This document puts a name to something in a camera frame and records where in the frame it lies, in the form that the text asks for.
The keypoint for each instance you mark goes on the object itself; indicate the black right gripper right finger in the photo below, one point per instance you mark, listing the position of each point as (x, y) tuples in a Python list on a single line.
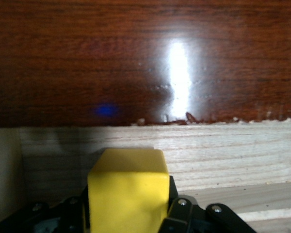
[(196, 218)]

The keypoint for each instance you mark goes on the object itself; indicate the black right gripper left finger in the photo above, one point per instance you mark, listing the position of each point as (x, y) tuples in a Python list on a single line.
[(58, 218)]

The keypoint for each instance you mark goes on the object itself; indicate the wooden drawer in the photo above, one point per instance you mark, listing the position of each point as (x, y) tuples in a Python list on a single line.
[(220, 157)]

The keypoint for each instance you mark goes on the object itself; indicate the yellow cube block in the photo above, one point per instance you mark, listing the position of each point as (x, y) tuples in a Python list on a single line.
[(128, 194)]

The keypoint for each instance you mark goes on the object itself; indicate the dark wooden box casing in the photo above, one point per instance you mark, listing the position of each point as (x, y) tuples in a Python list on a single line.
[(63, 60)]

